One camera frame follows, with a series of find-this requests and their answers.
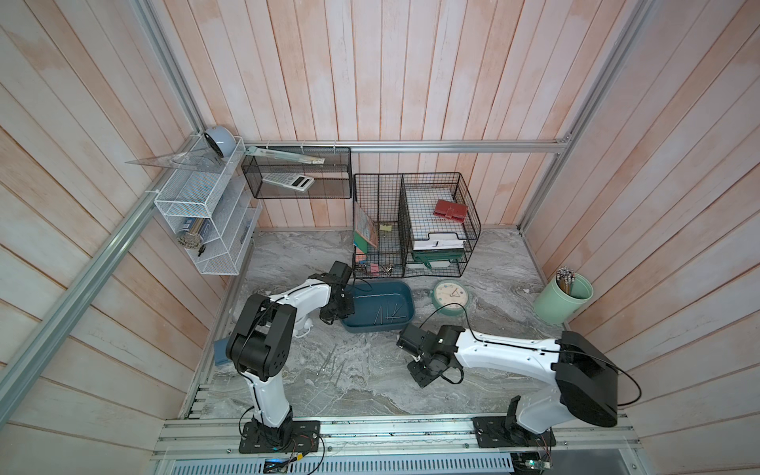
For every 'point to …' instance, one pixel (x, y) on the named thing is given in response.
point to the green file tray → (428, 255)
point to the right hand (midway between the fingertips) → (419, 372)
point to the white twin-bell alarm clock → (302, 328)
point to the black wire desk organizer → (412, 225)
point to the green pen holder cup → (562, 298)
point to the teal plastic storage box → (379, 306)
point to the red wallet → (453, 211)
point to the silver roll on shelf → (193, 237)
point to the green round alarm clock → (451, 292)
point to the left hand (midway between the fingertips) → (344, 316)
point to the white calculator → (296, 181)
